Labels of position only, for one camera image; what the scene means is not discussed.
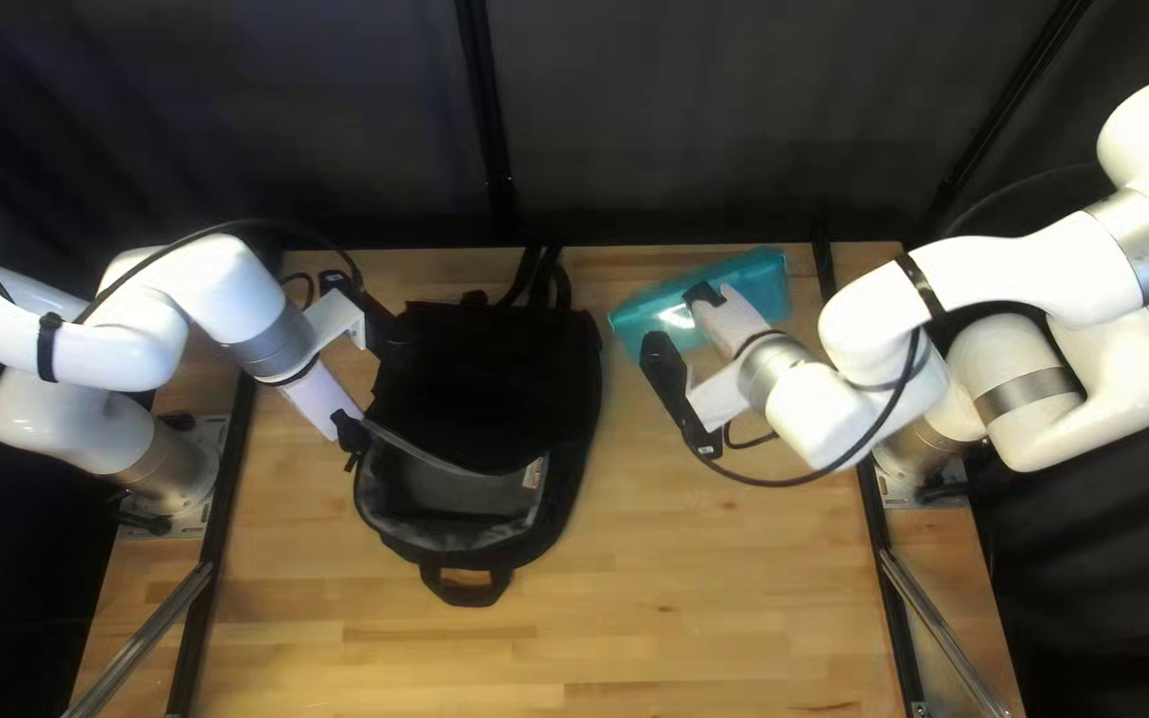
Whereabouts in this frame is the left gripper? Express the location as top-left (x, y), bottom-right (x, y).
top-left (280, 289), bottom-right (368, 440)

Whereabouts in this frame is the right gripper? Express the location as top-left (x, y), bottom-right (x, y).
top-left (682, 281), bottom-right (777, 422)

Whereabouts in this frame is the translucent teal lunch box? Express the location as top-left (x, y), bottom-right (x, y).
top-left (607, 246), bottom-right (793, 362)

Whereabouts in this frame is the black backpack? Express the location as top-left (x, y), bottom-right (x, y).
top-left (350, 244), bottom-right (604, 610)

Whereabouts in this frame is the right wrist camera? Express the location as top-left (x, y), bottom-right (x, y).
top-left (639, 332), bottom-right (722, 460)

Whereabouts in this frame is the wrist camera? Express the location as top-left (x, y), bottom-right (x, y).
top-left (639, 332), bottom-right (722, 460)
top-left (318, 269), bottom-right (398, 350)

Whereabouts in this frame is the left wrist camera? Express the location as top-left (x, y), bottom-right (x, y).
top-left (318, 269), bottom-right (398, 350)

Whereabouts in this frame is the black cable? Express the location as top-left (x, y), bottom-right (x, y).
top-left (76, 219), bottom-right (366, 325)
top-left (709, 164), bottom-right (1119, 488)

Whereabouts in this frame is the black frame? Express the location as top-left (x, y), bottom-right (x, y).
top-left (61, 0), bottom-right (1085, 718)

